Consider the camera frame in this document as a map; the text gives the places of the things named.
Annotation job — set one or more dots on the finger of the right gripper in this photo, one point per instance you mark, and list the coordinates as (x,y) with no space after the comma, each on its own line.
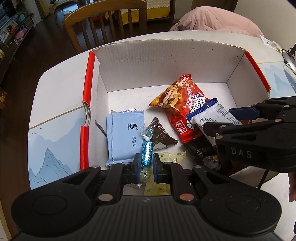
(264,129)
(270,109)

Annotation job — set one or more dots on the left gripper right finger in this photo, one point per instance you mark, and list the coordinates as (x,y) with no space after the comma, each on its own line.
(174,175)

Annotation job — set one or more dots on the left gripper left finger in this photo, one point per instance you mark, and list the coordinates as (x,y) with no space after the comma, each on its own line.
(112,181)

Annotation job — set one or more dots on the blue white snack packet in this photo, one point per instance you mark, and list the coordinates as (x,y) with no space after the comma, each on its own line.
(211,112)

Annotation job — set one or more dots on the copper brown snack bag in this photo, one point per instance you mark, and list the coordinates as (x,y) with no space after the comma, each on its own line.
(199,148)

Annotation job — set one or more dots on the cream yellow snack packet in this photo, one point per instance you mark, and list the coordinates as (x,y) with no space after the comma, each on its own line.
(154,189)

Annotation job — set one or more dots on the dark round candy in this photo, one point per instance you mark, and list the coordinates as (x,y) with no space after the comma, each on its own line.
(212,162)

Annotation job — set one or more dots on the blue foil candy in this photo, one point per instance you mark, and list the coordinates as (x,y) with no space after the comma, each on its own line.
(146,153)

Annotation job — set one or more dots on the light blue snack packet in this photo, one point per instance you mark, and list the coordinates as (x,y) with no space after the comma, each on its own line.
(124,139)

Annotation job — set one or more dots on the dark brown chocolate wrapper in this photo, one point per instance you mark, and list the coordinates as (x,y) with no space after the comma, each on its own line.
(160,139)

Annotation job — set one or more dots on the red ramen snack bag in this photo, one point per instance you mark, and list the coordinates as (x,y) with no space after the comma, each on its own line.
(178,100)

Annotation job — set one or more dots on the person's hand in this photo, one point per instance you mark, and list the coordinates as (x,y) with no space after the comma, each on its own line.
(292,182)

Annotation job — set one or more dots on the silver desk lamp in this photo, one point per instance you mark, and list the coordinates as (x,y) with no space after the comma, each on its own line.
(289,59)

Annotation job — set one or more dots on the paper leaflet on table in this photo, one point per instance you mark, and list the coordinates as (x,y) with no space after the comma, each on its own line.
(271,44)

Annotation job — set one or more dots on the red cardboard box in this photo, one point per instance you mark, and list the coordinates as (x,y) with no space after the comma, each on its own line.
(164,78)

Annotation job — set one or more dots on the sofa with clothes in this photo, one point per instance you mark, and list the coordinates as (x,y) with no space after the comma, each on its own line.
(156,10)

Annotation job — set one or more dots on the dark tv console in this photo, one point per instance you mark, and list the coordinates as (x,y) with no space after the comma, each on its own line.
(13,42)

